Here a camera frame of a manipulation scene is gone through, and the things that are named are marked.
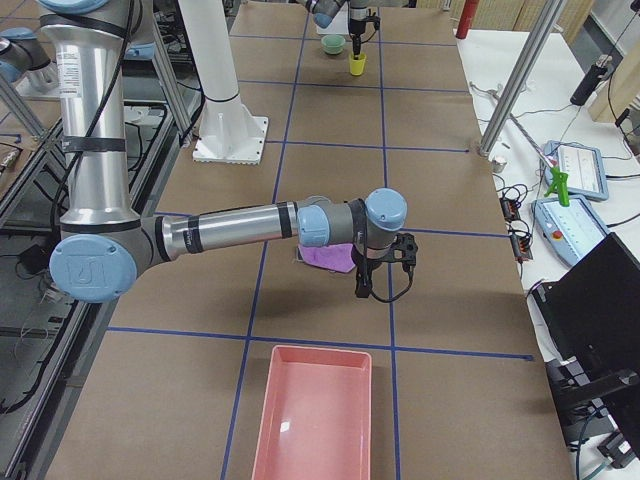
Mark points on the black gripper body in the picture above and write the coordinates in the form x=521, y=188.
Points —
x=356, y=25
x=364, y=262

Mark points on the purple microfiber cloth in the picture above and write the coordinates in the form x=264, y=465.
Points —
x=336, y=258

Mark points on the yellow plastic cup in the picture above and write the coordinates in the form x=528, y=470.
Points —
x=357, y=64

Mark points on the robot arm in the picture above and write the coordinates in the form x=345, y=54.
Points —
x=332, y=7
x=105, y=245

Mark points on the clear plastic bin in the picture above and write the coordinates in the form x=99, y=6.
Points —
x=339, y=23

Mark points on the green plastic bowl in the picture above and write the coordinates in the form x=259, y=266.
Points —
x=333, y=44

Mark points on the red cylinder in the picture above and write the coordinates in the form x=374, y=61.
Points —
x=466, y=18

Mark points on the pink plastic tray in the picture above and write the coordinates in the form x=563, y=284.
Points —
x=317, y=415

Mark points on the lower teach pendant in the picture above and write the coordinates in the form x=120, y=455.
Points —
x=572, y=232

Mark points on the teach pendant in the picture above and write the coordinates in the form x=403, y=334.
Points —
x=584, y=167
x=572, y=232

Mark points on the green plastic clamp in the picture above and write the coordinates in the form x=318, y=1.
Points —
x=558, y=186

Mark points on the black handheld device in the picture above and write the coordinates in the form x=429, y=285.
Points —
x=592, y=78

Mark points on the upper teach pendant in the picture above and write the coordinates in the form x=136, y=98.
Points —
x=584, y=167

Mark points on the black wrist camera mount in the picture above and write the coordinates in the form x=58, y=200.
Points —
x=405, y=251

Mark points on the white camera stand base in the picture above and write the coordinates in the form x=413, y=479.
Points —
x=228, y=132

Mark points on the aluminium frame post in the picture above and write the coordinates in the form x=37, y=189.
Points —
x=528, y=56

